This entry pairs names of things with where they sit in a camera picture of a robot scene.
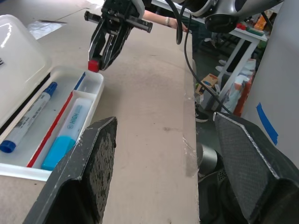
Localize long black cable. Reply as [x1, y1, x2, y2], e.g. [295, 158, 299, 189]
[183, 13, 234, 115]

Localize white plastic pencil case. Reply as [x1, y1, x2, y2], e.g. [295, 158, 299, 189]
[0, 14, 105, 182]

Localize black shoe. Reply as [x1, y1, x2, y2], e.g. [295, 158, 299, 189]
[195, 102, 210, 123]

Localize white marker with blue cap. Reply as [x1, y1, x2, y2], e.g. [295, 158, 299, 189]
[0, 81, 58, 154]

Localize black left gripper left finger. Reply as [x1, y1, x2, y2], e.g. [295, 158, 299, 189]
[23, 116, 118, 224]

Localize printed plastic bag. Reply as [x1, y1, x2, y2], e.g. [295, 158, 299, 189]
[223, 58, 257, 117]

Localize white shoes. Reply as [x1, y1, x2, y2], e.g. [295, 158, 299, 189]
[214, 59, 228, 73]

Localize blue highlighter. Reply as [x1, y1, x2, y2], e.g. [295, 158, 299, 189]
[41, 97, 93, 171]

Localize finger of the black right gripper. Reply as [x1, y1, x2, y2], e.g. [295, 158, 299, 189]
[100, 25, 133, 71]
[88, 20, 108, 63]

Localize orange box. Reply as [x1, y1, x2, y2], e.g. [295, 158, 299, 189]
[254, 13, 267, 31]

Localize blue tape strip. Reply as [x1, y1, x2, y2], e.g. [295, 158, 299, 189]
[255, 102, 279, 146]

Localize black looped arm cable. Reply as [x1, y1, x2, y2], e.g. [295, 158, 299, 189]
[165, 0, 187, 45]

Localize red and blue pencil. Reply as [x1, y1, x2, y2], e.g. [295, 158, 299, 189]
[26, 71, 86, 168]

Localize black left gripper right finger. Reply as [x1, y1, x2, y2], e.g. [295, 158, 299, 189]
[213, 112, 299, 224]

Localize silver robot body cylinder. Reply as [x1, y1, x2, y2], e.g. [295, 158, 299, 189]
[197, 143, 218, 175]

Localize clear plastic sheet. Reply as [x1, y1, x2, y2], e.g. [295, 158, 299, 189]
[26, 19, 68, 41]

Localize black robot body shell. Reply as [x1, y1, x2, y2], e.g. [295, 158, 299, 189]
[197, 167, 249, 224]

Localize colourful cardboard box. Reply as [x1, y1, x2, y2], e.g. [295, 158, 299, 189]
[194, 73, 219, 96]

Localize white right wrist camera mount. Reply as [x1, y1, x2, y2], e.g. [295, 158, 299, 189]
[130, 0, 144, 20]

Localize person's bare hand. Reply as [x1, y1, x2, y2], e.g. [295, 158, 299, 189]
[168, 18, 189, 33]

